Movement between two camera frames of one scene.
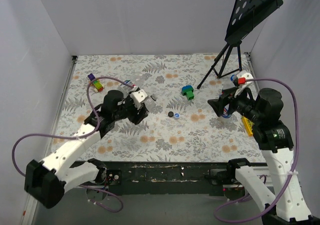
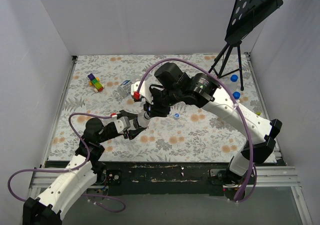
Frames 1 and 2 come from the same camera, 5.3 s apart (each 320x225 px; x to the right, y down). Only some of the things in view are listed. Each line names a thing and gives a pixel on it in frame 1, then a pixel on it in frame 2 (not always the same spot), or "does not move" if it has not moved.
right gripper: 225,104 -> 157,107
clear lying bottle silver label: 125,89 does not move
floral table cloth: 180,126 does not move
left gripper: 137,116 -> 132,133
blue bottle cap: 233,77 does not move
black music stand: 253,2 does not move
